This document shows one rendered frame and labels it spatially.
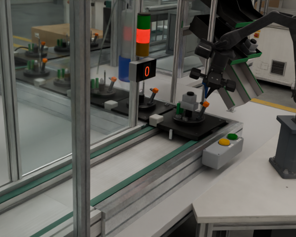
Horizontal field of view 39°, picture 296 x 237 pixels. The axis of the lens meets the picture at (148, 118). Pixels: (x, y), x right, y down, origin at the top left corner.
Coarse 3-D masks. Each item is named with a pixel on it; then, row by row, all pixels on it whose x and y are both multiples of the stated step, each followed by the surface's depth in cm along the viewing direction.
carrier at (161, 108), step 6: (144, 84) 192; (144, 102) 188; (156, 102) 195; (162, 102) 196; (138, 108) 183; (144, 108) 183; (150, 108) 184; (156, 108) 188; (162, 108) 188; (168, 108) 188; (138, 114) 179; (144, 114) 180; (150, 114) 180; (162, 114) 184; (144, 120) 174
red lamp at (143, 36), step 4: (140, 32) 152; (144, 32) 151; (148, 32) 152; (136, 36) 154; (140, 36) 152; (144, 36) 152; (148, 36) 153; (136, 40) 154; (140, 40) 153; (144, 40) 153; (148, 40) 154
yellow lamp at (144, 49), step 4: (136, 44) 155; (140, 44) 153; (144, 44) 153; (148, 44) 154; (136, 48) 155; (140, 48) 154; (144, 48) 154; (148, 48) 155; (136, 52) 155; (140, 52) 154; (144, 52) 154; (148, 52) 156
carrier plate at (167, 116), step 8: (168, 112) 183; (168, 120) 174; (208, 120) 177; (216, 120) 177; (224, 120) 178; (160, 128) 170; (168, 128) 168; (176, 128) 167; (184, 128) 167; (192, 128) 168; (200, 128) 168; (208, 128) 168; (184, 136) 164; (192, 136) 162; (200, 136) 162
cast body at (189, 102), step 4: (188, 92) 171; (192, 92) 171; (184, 96) 171; (188, 96) 170; (192, 96) 169; (196, 96) 172; (184, 100) 171; (188, 100) 170; (192, 100) 170; (180, 104) 173; (184, 104) 172; (188, 104) 171; (192, 104) 170; (196, 104) 171; (184, 108) 172; (188, 108) 171; (192, 108) 170; (196, 108) 172
